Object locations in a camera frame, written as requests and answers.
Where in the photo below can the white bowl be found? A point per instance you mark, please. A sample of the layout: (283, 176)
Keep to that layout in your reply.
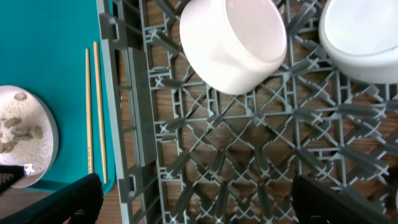
(360, 37)

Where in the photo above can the teal plastic tray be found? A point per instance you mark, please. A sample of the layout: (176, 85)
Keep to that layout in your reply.
(43, 51)

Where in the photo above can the pink plate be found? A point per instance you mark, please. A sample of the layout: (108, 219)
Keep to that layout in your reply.
(35, 156)

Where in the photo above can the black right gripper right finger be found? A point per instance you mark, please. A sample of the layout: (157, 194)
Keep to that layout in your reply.
(315, 202)

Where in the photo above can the wooden chopstick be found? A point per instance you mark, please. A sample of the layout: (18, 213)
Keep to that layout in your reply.
(100, 109)
(88, 112)

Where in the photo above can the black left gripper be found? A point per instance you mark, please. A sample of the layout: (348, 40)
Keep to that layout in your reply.
(9, 176)

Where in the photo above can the left wooden chopstick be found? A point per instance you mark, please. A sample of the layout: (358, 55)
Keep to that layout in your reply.
(88, 112)

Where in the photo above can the right wooden chopstick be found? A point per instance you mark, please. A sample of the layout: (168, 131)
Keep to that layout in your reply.
(100, 109)

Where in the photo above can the grey dishwasher rack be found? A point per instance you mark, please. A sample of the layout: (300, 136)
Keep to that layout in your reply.
(187, 153)

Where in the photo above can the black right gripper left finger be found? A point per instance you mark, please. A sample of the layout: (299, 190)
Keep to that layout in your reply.
(79, 202)

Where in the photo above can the pink bowl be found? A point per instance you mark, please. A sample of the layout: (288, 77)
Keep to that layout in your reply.
(233, 45)

